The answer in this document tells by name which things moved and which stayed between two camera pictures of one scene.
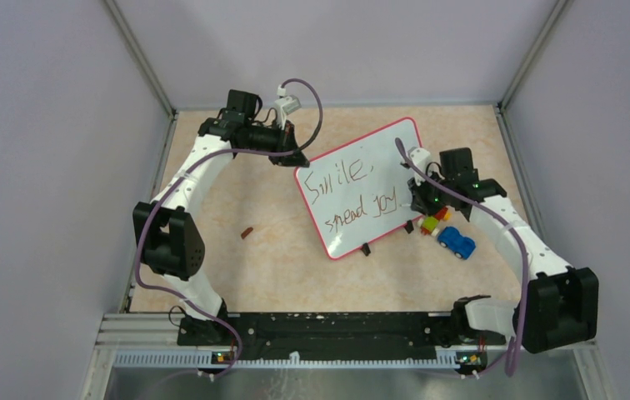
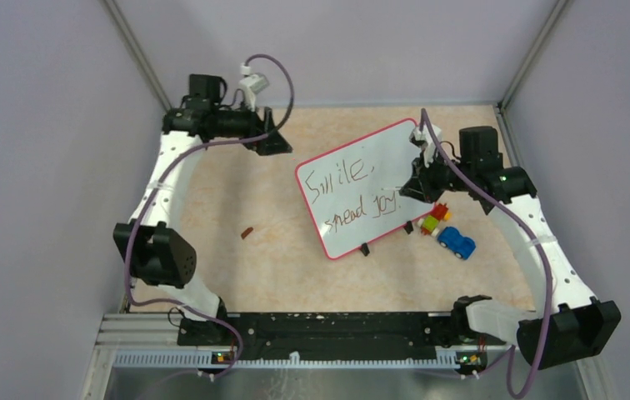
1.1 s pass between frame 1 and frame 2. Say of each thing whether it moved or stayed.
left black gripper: moved
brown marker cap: stayed
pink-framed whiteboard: stayed
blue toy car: stayed
